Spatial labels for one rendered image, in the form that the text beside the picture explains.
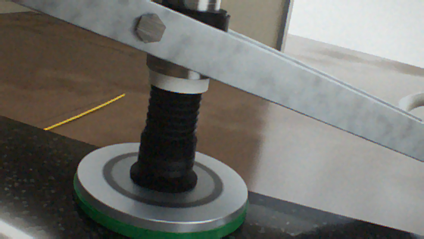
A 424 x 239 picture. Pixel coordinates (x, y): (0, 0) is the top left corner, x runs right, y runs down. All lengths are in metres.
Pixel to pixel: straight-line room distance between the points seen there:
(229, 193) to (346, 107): 0.17
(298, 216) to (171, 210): 0.18
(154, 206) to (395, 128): 0.32
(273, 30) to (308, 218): 4.95
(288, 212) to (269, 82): 0.19
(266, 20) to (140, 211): 5.08
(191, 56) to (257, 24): 5.09
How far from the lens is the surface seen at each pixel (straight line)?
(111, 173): 0.61
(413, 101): 1.01
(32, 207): 0.58
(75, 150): 0.72
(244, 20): 5.64
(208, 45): 0.51
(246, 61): 0.53
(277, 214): 0.64
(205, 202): 0.58
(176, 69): 0.53
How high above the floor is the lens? 1.15
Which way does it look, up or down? 16 degrees down
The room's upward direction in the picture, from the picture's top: 10 degrees clockwise
